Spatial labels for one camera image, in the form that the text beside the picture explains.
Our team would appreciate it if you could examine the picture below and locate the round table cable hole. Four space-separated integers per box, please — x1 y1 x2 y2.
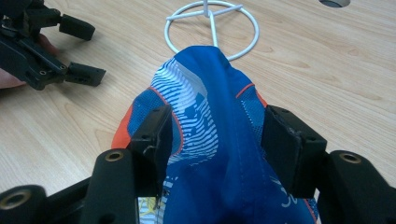
318 0 351 8

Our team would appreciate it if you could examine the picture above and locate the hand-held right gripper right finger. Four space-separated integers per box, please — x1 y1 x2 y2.
261 105 396 224

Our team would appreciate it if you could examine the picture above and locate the blue patterned cloth garment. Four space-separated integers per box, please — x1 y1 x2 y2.
110 45 321 224

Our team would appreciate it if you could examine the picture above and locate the white wire stand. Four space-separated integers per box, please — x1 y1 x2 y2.
163 0 261 62

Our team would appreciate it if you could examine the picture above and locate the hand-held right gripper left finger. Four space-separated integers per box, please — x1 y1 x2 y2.
79 104 174 224

